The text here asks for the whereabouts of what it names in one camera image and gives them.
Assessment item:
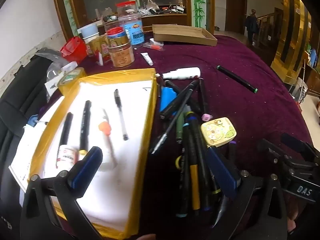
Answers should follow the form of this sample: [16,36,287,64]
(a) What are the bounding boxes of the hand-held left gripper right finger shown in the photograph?
[206,146,288,240]

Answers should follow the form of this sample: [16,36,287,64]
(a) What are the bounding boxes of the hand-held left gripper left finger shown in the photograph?
[20,146,103,240]

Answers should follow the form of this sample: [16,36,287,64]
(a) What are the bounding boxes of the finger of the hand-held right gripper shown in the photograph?
[280,133,318,155]
[257,139,290,163]

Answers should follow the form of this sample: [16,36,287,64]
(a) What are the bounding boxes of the yellow-edged white tray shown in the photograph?
[28,68,160,239]

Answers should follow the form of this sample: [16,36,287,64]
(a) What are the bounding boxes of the white bottle orange cap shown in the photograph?
[97,109,118,172]

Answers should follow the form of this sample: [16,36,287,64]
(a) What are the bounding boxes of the pile of black markers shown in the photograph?
[149,78,240,228]

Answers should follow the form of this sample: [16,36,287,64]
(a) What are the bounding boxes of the yellow cartoon case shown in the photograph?
[200,117,237,147]

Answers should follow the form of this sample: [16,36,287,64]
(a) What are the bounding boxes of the olive green marker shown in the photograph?
[175,105,192,144]

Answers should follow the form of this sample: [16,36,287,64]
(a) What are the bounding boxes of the blue box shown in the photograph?
[159,86,178,113]

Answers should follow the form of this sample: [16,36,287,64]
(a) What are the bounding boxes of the white bucket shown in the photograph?
[294,76,309,103]

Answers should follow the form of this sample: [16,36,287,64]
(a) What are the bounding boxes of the white notebook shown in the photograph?
[9,96,64,193]

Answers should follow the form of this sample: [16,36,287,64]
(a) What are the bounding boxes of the black gel pen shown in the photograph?
[114,89,129,141]

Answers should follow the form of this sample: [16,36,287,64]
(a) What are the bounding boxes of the thin long black pen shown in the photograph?
[149,80,199,154]

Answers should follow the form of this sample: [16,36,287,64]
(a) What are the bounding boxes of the black marker green ends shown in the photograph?
[216,65,258,94]

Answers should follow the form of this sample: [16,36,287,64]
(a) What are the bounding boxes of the white card package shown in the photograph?
[45,65,75,97]

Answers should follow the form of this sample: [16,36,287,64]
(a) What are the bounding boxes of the yellow tape roll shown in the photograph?
[57,67,88,96]

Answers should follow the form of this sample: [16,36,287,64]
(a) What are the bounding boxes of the black leather sofa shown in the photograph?
[0,52,63,240]

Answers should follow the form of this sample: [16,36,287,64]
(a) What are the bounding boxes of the gold pillar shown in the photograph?
[271,0,313,85]

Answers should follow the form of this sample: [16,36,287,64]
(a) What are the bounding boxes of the wooden stair railing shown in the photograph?
[255,7,285,48]

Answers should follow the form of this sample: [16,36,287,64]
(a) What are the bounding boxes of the clear jar brown label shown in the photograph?
[109,41,135,68]

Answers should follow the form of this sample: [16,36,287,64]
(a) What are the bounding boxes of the red bag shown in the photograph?
[60,36,88,64]

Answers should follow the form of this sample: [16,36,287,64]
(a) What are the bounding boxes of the gold and red box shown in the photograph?
[86,34,112,65]

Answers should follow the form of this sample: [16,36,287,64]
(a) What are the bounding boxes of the bubble wrap bag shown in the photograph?
[35,47,69,65]

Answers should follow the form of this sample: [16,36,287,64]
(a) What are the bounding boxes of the white tube black cap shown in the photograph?
[140,52,154,66]

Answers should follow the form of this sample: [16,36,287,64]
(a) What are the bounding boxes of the white and blue cup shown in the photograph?
[80,23,100,44]

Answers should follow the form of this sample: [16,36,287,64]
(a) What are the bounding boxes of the brown wooden door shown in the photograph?
[225,0,248,34]

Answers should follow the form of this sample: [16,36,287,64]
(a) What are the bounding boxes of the cardboard tray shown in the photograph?
[152,24,218,47]

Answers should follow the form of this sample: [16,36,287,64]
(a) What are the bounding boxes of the orange-capped clear packet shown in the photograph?
[142,38,165,52]

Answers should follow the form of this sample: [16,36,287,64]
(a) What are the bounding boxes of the bamboo painted pillar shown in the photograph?
[189,0,208,29]

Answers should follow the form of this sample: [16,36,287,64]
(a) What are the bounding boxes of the wooden framed partition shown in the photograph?
[51,0,193,40]

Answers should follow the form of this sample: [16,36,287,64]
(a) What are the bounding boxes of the tall jar red lid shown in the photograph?
[115,1,137,18]

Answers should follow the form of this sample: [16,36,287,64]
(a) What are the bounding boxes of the white plastic bag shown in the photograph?
[145,0,160,12]

